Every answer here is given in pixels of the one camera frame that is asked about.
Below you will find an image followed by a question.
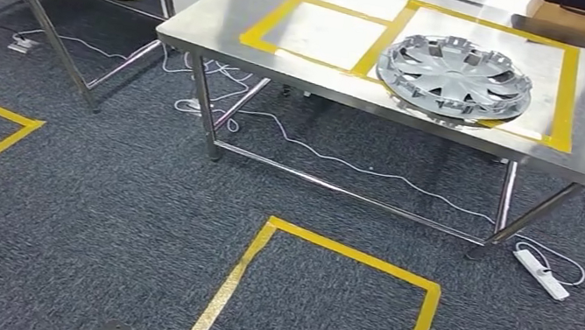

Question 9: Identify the yellow double tape marking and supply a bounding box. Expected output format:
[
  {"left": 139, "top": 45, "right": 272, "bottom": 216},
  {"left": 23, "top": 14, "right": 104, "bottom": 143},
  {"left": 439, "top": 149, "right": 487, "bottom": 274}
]
[{"left": 229, "top": 0, "right": 585, "bottom": 155}]

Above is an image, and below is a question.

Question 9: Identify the cardboard box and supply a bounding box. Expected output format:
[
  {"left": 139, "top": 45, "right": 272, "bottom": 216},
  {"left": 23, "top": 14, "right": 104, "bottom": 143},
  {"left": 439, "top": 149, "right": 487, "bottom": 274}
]
[{"left": 524, "top": 0, "right": 585, "bottom": 34}]

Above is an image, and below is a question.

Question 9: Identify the white power strip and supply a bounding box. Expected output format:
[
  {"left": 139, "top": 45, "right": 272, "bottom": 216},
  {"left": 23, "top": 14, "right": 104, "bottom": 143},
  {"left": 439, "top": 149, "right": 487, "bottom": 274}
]
[
  {"left": 5, "top": 33, "right": 42, "bottom": 57},
  {"left": 505, "top": 246, "right": 578, "bottom": 304}
]

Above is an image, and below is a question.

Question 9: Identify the silver wheel hubcap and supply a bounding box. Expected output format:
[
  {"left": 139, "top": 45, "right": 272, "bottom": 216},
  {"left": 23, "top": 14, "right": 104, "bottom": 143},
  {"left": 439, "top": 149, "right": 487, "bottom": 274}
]
[{"left": 370, "top": 25, "right": 540, "bottom": 131}]

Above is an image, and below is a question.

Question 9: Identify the white floor cable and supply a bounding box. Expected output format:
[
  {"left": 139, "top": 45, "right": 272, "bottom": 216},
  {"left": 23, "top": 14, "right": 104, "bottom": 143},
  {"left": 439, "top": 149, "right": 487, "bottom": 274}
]
[{"left": 133, "top": 46, "right": 585, "bottom": 290}]

